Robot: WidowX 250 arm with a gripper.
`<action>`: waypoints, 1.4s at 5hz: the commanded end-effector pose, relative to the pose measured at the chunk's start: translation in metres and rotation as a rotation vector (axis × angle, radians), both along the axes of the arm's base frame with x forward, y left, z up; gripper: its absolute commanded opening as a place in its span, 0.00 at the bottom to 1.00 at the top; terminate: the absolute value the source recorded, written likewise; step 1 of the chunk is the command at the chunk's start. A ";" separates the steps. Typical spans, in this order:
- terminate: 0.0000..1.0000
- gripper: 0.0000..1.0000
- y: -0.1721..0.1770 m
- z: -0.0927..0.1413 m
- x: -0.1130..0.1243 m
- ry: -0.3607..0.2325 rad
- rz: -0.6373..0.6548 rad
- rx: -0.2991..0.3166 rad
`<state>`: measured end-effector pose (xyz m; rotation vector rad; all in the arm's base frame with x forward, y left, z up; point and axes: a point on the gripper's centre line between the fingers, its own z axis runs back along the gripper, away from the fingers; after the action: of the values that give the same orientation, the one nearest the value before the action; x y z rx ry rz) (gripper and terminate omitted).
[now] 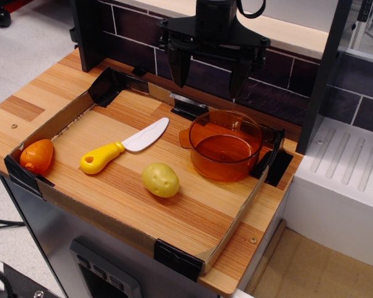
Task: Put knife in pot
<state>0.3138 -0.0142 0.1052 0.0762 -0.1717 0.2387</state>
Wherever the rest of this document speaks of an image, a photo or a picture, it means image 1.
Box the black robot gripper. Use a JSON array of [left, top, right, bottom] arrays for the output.
[[159, 1, 270, 99]]

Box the yellow handled white toy knife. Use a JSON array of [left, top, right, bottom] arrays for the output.
[[80, 117, 170, 174]]

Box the orange transparent plastic pot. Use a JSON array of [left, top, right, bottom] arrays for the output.
[[179, 110, 274, 182]]

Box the cardboard fence with black tape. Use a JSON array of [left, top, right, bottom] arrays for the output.
[[4, 68, 296, 283]]

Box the yellow toy potato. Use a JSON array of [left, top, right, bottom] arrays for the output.
[[142, 162, 180, 198]]

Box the white toy sink drainboard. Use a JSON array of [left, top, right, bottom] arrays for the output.
[[283, 118, 373, 266]]

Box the orange toy carrot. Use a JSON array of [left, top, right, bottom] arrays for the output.
[[19, 139, 54, 174]]

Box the black chair caster wheel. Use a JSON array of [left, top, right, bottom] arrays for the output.
[[0, 7, 11, 28]]

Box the grey oven control panel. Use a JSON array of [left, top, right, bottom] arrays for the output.
[[70, 240, 143, 297]]

